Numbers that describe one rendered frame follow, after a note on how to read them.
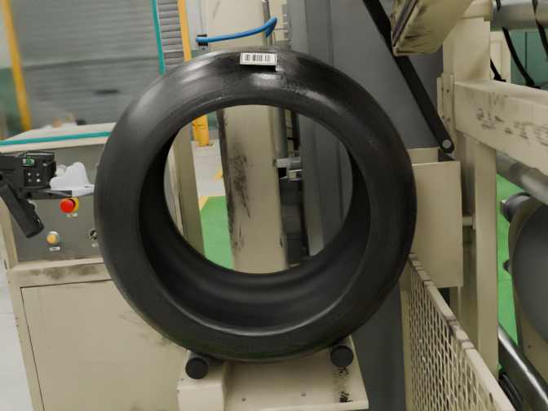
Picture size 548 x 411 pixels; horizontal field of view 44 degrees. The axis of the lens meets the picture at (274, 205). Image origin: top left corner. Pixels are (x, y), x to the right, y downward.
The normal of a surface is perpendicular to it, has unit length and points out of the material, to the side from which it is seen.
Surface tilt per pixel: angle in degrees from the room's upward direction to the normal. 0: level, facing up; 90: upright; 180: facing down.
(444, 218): 90
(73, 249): 90
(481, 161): 90
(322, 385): 0
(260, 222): 90
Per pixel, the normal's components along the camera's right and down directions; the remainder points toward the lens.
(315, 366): -0.09, -0.97
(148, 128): -0.13, 0.11
